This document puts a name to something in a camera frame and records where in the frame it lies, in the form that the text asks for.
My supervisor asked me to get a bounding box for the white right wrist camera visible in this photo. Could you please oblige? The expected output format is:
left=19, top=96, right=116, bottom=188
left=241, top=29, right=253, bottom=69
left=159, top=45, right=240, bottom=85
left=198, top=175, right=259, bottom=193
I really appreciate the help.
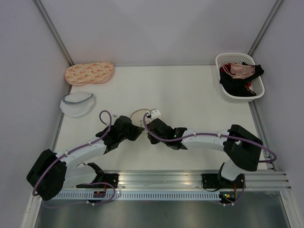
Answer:
left=145, top=109, right=162, bottom=119

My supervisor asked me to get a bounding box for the left side table rail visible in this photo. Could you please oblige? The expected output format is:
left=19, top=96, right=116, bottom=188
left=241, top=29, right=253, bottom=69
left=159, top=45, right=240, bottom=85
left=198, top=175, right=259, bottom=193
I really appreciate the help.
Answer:
left=45, top=85, right=72, bottom=164

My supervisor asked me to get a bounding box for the aluminium front rail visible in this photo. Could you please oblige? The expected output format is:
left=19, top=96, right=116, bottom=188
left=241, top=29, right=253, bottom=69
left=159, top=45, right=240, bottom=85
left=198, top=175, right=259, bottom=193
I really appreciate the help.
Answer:
left=104, top=170, right=292, bottom=191

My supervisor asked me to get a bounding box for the right aluminium corner post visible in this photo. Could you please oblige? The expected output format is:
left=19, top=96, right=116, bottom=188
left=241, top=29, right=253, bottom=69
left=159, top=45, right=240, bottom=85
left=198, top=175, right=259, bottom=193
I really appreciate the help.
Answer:
left=247, top=0, right=285, bottom=56

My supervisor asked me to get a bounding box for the table rail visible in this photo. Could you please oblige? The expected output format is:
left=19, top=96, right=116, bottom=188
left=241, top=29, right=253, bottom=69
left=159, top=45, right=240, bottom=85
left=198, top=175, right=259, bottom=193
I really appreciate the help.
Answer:
left=248, top=101, right=277, bottom=171
left=45, top=85, right=72, bottom=164

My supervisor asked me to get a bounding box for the cream mesh laundry bag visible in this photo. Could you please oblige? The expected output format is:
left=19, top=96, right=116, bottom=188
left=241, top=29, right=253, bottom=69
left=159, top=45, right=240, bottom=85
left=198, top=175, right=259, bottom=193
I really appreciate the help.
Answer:
left=130, top=108, right=150, bottom=127

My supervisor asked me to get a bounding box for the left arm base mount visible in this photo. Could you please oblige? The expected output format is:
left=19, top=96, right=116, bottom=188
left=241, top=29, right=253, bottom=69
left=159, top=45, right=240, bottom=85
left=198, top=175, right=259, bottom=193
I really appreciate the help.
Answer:
left=86, top=162, right=119, bottom=189

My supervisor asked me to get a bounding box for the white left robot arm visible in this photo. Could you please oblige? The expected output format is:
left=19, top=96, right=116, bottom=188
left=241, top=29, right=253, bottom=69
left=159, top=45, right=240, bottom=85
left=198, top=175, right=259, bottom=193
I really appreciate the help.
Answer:
left=26, top=115, right=144, bottom=201

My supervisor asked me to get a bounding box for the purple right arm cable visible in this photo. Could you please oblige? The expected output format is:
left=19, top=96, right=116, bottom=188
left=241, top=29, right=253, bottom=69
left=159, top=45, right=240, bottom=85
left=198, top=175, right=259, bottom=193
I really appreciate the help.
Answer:
left=142, top=112, right=278, bottom=207

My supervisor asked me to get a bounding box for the pink patterned bra case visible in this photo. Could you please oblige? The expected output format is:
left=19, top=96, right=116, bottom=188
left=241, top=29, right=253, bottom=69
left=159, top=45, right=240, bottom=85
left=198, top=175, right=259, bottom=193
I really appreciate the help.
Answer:
left=65, top=61, right=115, bottom=86

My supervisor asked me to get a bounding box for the aluminium corner post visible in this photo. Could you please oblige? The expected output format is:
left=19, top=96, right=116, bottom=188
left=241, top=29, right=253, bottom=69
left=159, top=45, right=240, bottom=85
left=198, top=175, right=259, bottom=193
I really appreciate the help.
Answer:
left=247, top=0, right=285, bottom=56
left=32, top=0, right=74, bottom=66

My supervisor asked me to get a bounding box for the left aluminium corner post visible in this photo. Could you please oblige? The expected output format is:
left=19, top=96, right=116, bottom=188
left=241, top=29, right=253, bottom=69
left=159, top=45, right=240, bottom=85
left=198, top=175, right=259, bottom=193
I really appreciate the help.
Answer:
left=32, top=0, right=74, bottom=66

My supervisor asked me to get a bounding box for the black garment in basket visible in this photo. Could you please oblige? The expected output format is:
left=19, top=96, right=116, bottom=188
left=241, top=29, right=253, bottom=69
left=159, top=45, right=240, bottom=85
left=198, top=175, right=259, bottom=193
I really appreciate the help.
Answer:
left=219, top=62, right=264, bottom=97

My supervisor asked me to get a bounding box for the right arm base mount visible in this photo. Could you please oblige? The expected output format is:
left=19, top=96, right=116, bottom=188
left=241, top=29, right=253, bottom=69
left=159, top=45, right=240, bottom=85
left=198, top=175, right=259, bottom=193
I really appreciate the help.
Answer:
left=201, top=173, right=244, bottom=191

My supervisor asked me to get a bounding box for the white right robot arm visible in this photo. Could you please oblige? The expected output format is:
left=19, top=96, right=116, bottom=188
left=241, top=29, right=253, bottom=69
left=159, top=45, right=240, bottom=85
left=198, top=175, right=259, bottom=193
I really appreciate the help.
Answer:
left=145, top=118, right=263, bottom=188

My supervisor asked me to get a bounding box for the white blue-trimmed mesh bag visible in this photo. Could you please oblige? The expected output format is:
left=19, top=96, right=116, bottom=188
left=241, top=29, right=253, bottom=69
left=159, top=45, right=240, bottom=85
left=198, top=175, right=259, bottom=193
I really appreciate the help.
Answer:
left=60, top=92, right=95, bottom=118

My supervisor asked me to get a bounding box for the right side table rail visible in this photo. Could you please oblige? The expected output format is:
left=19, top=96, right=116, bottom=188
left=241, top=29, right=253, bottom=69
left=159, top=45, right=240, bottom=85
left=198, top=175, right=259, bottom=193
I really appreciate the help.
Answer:
left=248, top=101, right=277, bottom=171

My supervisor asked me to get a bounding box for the pink bra in basket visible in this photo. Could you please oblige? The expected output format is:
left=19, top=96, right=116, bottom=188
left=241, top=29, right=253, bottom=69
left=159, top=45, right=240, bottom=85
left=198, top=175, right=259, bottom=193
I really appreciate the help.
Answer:
left=222, top=63, right=255, bottom=79

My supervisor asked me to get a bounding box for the white slotted cable duct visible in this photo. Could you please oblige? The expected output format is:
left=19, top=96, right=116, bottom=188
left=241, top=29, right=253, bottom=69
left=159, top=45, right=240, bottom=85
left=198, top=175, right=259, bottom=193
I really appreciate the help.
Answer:
left=54, top=190, right=220, bottom=201

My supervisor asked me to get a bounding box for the white plastic basket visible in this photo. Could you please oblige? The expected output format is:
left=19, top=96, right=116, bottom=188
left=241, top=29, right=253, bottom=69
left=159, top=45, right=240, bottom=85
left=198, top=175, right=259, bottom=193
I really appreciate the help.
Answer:
left=215, top=53, right=265, bottom=103

